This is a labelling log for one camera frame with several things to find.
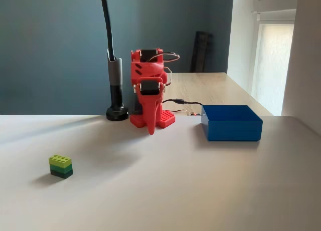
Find black power cable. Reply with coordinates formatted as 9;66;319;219
162;98;204;108

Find green lego bricks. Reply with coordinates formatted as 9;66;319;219
48;154;74;180

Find black gooseneck stand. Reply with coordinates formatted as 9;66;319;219
99;0;130;122

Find blue plastic box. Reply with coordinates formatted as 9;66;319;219
201;104;264;142

